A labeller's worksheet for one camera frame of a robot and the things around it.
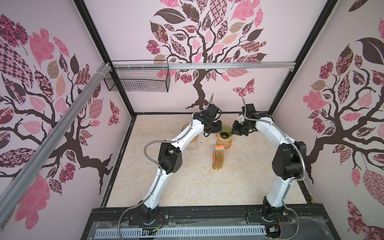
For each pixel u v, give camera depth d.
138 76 0.95
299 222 0.71
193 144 0.99
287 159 0.49
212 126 0.79
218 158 0.87
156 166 0.59
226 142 0.96
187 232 0.70
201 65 0.93
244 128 0.78
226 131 0.95
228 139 0.93
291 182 0.54
